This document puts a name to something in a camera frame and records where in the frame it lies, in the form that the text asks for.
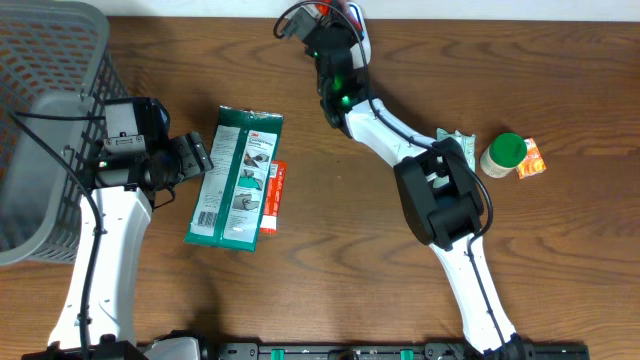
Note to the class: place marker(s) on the red snack bag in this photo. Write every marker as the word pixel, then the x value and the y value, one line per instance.
pixel 324 7

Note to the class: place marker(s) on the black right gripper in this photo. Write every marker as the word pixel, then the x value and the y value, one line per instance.
pixel 338 27

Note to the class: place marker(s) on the light green snack packet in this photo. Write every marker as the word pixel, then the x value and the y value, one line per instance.
pixel 467 143

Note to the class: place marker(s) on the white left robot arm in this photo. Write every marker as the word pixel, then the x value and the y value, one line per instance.
pixel 97 319

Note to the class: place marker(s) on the red white packet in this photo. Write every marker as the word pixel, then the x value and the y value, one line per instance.
pixel 273 197

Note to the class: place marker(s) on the green 3M wipes pack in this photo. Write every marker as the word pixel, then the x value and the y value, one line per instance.
pixel 231 201

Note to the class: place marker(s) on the black mounting rail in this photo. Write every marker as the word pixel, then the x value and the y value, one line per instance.
pixel 428 351

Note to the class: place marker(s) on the white barcode scanner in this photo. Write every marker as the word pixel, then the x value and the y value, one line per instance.
pixel 361 51

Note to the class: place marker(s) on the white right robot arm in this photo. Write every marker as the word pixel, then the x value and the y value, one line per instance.
pixel 444 202

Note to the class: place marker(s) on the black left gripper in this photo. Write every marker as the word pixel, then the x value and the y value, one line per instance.
pixel 194 156

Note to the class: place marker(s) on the green lid jar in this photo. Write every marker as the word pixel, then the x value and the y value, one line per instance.
pixel 503 155

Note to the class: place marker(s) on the grey plastic mesh basket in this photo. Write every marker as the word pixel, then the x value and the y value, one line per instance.
pixel 56 74

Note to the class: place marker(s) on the small orange carton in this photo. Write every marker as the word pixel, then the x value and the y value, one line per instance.
pixel 533 163

